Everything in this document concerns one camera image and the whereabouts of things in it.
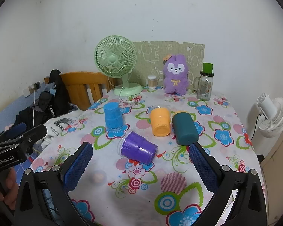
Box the purple plastic cup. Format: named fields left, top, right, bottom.
left=117, top=131, right=158, bottom=165

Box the white standing fan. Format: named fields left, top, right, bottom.
left=249, top=94, right=283, bottom=138

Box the pile of black clothes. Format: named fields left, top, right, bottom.
left=13, top=69, right=81, bottom=132

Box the cotton swab container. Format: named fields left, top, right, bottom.
left=147, top=75, right=158, bottom=89

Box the black fan cable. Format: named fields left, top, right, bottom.
left=249, top=113, right=262, bottom=142

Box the blue plastic cup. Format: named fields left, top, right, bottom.
left=103, top=102, right=124, bottom=130

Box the wooden chair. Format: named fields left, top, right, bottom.
left=44, top=72, right=118, bottom=111

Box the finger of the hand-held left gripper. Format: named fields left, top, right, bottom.
left=16, top=124, right=48, bottom=147
left=0, top=122, right=27, bottom=140

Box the orange plastic cup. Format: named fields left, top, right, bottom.
left=149, top=108, right=171, bottom=137

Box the white printed cloth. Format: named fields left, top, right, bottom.
left=41, top=112, right=88, bottom=151

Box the white fan cable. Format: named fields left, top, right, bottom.
left=118, top=85, right=140, bottom=106

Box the wall power socket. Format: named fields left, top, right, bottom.
left=28, top=81, right=41, bottom=93

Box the purple plush toy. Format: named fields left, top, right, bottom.
left=162, top=54, right=191, bottom=95

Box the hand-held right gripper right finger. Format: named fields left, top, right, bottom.
left=189, top=142, right=268, bottom=226

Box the thin white charging cable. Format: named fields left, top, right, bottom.
left=31, top=89, right=38, bottom=130

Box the green desk fan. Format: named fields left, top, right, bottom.
left=94, top=36, right=144, bottom=96

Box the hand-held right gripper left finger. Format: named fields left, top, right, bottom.
left=14, top=142, right=93, bottom=226

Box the glass jar with green lid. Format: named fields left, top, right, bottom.
left=196, top=63, right=214, bottom=101

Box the dark teal plastic cup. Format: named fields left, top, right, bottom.
left=172, top=112, right=200, bottom=146

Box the person's left hand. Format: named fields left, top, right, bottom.
left=0, top=168, right=20, bottom=217

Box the green patterned board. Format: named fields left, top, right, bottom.
left=132, top=41, right=205, bottom=90

